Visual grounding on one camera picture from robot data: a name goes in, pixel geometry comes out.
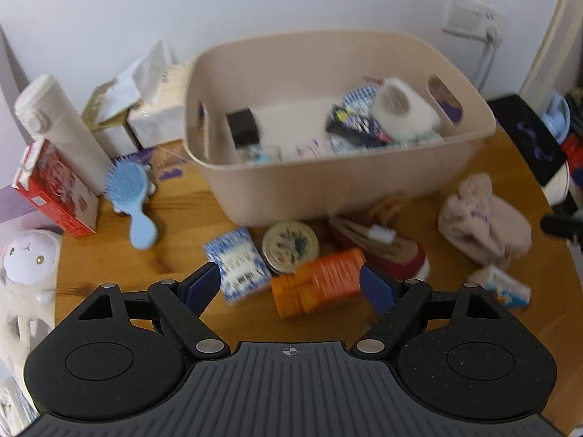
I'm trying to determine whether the orange supplement bottle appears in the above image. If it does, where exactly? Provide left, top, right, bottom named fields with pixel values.
left=271, top=248, right=365, bottom=320

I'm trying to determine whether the beige cloth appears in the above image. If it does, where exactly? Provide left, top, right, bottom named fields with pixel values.
left=438, top=173, right=532, bottom=270

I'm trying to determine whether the white plush rabbit toy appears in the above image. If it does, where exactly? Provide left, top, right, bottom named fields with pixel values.
left=369, top=78, right=442, bottom=142

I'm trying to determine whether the light blue plastic object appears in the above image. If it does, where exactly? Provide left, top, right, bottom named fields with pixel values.
left=541, top=93, right=571, bottom=144

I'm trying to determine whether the red fabric pouch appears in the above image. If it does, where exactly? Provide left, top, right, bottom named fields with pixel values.
left=328, top=217, right=431, bottom=281

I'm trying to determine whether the blue white tissue pack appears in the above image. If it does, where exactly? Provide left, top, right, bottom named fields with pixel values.
left=203, top=227, right=272, bottom=304

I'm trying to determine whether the blue white small carton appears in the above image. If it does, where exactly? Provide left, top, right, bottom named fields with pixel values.
left=467, top=265, right=532, bottom=309

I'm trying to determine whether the black tablet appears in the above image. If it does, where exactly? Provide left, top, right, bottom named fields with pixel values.
left=487, top=94, right=567, bottom=186

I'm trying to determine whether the round tin can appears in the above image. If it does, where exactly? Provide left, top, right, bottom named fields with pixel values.
left=262, top=221, right=319, bottom=274

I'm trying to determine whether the blue hairbrush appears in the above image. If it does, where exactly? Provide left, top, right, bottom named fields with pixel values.
left=105, top=158, right=158, bottom=249

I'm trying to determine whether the white plush doll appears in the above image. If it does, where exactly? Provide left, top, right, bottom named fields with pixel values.
left=1, top=230, right=62, bottom=305

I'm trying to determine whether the dark patterned snack packet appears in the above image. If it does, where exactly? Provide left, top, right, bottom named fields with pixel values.
left=325, top=106, right=392, bottom=148

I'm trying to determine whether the black small box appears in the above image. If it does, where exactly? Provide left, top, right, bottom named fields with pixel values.
left=226, top=109, right=260, bottom=149

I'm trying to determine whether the red white snack box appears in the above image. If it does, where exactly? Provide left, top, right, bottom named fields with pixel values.
left=11, top=139, right=99, bottom=239

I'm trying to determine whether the white tissue box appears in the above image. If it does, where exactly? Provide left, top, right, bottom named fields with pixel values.
left=82, top=40, right=193, bottom=158

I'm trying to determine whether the beige plastic storage bin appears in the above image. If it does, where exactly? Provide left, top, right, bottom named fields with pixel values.
left=184, top=31, right=496, bottom=226

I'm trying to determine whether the blue patterned cloth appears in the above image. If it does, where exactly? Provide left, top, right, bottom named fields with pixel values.
left=342, top=84, right=380, bottom=117

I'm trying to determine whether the white thermos bottle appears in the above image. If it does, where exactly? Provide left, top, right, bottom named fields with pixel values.
left=14, top=75, right=113, bottom=195

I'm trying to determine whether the white power cable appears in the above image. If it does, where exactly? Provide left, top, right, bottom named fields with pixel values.
left=470, top=35, right=500, bottom=97

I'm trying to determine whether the white wall socket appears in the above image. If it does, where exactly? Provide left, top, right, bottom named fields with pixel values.
left=442, top=0, right=504, bottom=43

